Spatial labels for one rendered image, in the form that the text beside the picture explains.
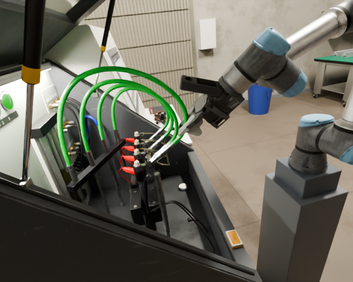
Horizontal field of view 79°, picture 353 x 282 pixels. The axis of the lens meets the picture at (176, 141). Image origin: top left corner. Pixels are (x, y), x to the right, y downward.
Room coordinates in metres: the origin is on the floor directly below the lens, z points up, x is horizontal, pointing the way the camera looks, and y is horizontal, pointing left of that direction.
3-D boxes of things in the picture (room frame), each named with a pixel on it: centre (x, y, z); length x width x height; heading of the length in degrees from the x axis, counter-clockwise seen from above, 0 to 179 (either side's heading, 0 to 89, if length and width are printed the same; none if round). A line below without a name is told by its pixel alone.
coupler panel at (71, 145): (0.81, 0.43, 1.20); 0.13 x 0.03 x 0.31; 7
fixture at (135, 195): (0.72, 0.15, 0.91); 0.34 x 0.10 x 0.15; 7
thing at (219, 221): (0.63, -0.10, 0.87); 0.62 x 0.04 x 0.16; 7
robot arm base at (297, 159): (0.78, -0.57, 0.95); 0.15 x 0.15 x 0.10
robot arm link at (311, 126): (0.78, -0.57, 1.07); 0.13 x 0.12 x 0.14; 16
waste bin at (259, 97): (3.77, -1.61, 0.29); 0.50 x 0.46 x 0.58; 102
